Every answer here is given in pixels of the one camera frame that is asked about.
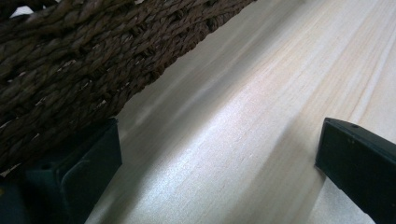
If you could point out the dark brown woven basket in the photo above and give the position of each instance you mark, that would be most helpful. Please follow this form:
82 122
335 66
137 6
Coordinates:
77 62

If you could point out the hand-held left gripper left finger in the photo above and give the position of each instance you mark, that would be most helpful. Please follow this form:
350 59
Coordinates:
81 174

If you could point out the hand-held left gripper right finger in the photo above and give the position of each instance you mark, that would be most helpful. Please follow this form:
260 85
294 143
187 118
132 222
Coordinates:
358 165

